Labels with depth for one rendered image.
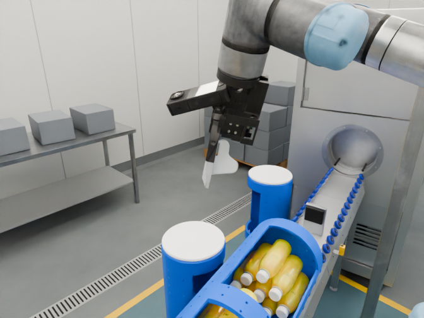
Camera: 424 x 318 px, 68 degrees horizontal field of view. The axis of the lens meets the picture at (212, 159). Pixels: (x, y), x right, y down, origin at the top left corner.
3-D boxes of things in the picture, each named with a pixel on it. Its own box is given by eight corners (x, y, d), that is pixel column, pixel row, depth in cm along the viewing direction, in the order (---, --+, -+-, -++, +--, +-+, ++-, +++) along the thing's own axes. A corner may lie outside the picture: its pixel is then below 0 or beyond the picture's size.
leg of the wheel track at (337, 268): (337, 288, 248) (351, 221, 224) (335, 293, 244) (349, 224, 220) (330, 284, 251) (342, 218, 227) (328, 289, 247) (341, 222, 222)
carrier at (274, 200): (264, 262, 253) (235, 276, 240) (272, 163, 220) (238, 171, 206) (289, 285, 231) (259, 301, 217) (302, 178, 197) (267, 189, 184)
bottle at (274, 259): (294, 245, 113) (276, 276, 100) (287, 257, 117) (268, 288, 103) (278, 235, 116) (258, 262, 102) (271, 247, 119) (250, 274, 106)
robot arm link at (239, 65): (219, 48, 46) (223, 32, 52) (214, 77, 48) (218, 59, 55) (269, 58, 46) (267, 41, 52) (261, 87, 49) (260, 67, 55)
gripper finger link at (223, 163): (233, 195, 54) (243, 142, 54) (199, 188, 54) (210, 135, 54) (231, 192, 57) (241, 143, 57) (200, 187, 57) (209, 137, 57)
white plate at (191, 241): (152, 254, 129) (152, 257, 130) (218, 264, 124) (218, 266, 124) (173, 217, 154) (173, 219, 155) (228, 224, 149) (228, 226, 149)
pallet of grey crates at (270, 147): (296, 163, 479) (305, 83, 433) (265, 179, 426) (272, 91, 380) (235, 144, 556) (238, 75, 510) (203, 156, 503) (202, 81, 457)
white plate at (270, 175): (272, 161, 219) (272, 163, 219) (240, 170, 206) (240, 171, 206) (301, 176, 197) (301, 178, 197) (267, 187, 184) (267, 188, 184)
